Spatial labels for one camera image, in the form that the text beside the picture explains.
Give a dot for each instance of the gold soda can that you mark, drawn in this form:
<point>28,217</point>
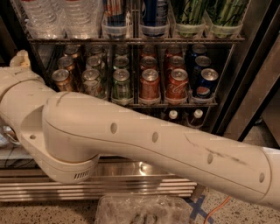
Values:
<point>63,80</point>
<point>67,62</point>

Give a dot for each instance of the green striped can left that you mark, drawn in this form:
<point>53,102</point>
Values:
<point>189,16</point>

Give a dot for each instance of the white-cap bottle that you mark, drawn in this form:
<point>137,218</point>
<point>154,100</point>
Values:
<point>195,118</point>
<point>173,115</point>

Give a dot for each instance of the orange soda can middle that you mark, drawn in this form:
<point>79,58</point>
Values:
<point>148,62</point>

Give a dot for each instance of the red cola can middle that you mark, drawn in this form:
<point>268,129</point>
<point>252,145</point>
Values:
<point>175,62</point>

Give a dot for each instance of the clear water bottle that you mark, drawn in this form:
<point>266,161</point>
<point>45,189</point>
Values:
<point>83,18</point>
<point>43,21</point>

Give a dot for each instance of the green soda can middle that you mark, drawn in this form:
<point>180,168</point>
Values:
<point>121,62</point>

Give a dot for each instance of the blue energy drink can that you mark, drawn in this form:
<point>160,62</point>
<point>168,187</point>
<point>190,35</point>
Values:
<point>154,17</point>

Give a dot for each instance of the blue pepsi can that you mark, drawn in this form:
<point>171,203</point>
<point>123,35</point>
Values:
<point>200,63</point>
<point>205,83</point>

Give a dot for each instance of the red coca-cola can front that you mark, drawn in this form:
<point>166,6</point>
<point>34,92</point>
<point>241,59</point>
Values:
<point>176,84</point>

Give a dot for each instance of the gold soda can front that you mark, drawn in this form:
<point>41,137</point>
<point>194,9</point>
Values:
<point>63,80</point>

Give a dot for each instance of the gold soda can middle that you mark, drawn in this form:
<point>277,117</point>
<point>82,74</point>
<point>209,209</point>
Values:
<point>67,62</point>

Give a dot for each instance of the blue pepsi can middle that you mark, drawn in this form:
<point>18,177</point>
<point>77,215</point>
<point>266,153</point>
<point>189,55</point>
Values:
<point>200,63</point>

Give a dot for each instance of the white-cap bottle left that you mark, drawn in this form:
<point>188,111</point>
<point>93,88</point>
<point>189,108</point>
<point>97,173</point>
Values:
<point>173,115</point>

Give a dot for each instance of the white green can middle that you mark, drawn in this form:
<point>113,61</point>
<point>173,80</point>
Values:
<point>95,62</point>

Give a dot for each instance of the orange soda can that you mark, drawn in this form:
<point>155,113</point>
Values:
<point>148,62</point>
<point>149,84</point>

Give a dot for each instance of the orange soda can front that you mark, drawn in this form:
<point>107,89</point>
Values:
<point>149,84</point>

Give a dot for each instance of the stainless steel glass-door fridge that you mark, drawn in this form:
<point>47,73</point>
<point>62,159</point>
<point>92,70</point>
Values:
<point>252,74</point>

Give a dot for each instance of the blue pepsi can front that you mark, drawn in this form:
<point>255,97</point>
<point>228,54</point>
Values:
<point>205,83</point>

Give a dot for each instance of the clear plastic bin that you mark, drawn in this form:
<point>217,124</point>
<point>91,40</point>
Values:
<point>123,209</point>

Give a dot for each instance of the white green soda can front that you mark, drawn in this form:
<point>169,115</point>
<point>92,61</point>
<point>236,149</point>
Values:
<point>92,82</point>

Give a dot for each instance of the green striped can right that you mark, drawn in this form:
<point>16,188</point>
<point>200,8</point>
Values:
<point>226,17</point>

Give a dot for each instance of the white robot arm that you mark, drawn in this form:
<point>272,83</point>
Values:
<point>66,132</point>

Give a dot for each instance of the red bull energy can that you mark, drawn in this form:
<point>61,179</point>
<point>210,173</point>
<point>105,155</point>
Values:
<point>115,17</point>

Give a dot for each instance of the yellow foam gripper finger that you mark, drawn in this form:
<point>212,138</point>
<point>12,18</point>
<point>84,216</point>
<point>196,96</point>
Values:
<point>21,59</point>

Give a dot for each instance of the green striped can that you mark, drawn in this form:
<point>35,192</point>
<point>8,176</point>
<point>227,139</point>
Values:
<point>226,17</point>
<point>189,16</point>

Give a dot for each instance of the white-cap bottle right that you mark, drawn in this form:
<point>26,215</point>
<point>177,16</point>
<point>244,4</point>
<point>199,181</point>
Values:
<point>195,118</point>

